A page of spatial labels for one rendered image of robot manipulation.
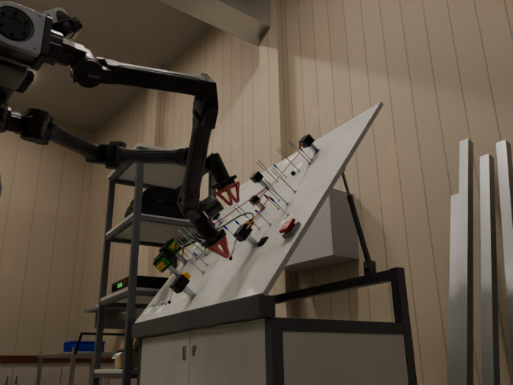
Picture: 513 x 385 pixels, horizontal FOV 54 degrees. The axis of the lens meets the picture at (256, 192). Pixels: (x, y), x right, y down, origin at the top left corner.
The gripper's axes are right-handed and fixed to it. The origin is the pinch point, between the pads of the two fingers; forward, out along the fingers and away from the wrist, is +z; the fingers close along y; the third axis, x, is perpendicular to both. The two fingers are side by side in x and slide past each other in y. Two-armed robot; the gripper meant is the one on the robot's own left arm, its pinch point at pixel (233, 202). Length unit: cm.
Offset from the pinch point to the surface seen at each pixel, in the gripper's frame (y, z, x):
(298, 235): -32.3, 18.9, 2.3
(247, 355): -20, 46, 32
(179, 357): 34, 47, 34
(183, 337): 30, 41, 30
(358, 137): -29, -2, -46
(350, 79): 144, -52, -252
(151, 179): 140, -35, -35
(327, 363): -34, 58, 15
